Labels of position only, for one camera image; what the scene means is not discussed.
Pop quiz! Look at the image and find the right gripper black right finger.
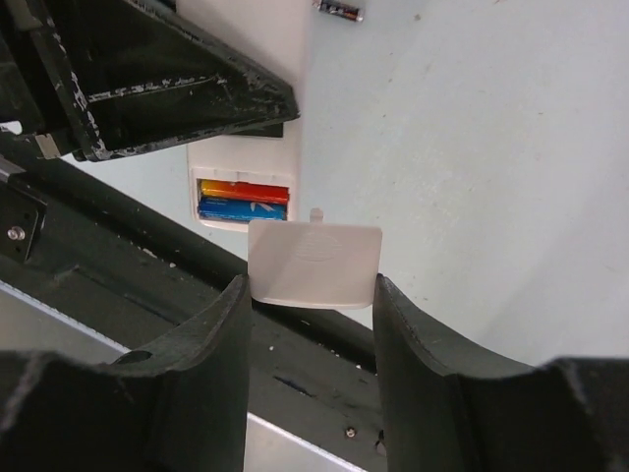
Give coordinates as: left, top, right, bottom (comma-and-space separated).
372, 276, 628, 471

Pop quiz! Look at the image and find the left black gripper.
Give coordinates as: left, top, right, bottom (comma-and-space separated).
1, 1, 299, 161

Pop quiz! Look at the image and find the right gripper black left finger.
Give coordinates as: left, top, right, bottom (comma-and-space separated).
1, 275, 252, 471

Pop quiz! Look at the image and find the red battery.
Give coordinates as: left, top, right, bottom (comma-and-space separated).
200, 179, 289, 205

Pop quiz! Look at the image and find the white red remote control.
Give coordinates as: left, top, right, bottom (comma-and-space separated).
176, 1, 312, 232

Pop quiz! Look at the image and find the blue battery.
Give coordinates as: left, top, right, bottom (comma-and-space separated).
198, 198, 287, 221

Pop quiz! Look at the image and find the white battery cover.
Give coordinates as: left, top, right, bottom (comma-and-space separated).
248, 208, 382, 310

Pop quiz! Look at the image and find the black battery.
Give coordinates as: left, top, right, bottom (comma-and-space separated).
313, 0, 364, 23

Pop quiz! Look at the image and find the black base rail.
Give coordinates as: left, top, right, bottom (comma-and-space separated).
1, 148, 386, 471

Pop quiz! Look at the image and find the grey cable duct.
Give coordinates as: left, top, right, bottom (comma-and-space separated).
1, 277, 386, 471

